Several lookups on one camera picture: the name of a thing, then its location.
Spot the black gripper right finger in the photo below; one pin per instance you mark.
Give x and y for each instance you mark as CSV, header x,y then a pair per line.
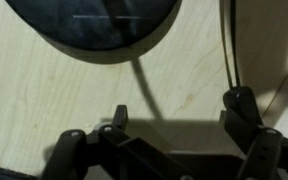
x,y
264,150

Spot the black inline lamp switch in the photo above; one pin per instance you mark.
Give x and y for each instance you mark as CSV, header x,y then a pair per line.
x,y
240,98

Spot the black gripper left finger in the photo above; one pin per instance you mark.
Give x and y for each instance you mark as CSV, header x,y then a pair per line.
x,y
117,153

